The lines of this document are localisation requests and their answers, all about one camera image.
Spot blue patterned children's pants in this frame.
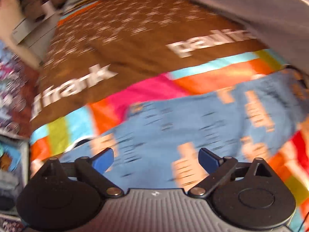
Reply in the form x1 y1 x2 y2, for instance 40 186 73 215
60 70 308 190

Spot colourful paul frank blanket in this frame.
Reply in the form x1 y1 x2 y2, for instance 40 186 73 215
30 0 308 231

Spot white bedside table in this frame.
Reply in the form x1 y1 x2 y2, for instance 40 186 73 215
11 1 60 61

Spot grey duvet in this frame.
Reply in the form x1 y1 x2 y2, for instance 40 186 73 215
193 0 308 72

